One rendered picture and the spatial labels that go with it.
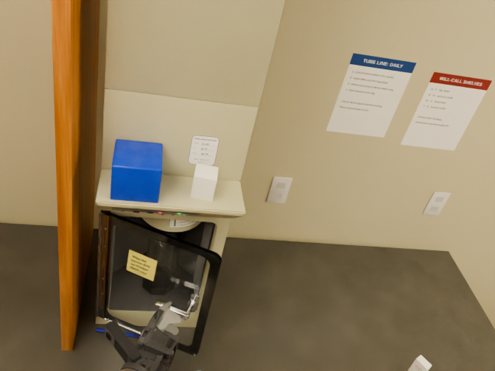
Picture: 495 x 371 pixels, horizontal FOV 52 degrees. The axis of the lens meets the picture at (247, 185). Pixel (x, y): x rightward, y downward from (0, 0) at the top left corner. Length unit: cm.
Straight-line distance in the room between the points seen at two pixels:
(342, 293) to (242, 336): 42
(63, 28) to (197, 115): 33
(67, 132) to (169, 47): 25
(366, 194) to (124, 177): 109
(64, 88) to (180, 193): 34
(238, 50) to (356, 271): 113
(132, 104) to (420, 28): 91
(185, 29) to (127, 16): 11
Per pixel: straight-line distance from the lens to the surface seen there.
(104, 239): 129
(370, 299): 186
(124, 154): 106
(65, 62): 95
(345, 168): 180
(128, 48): 102
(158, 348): 118
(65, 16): 92
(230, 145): 113
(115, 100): 107
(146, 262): 128
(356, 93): 165
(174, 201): 110
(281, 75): 155
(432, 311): 195
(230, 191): 116
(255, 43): 102
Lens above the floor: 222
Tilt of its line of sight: 37 degrees down
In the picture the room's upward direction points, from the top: 15 degrees clockwise
